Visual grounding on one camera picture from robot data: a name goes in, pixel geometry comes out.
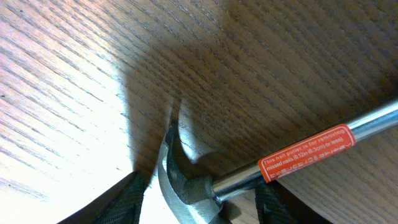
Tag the small claw hammer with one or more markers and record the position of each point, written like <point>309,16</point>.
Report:
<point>200,200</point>

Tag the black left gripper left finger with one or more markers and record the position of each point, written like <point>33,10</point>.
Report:
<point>120,204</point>

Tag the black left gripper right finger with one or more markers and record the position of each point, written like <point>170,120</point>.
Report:
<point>275,204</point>

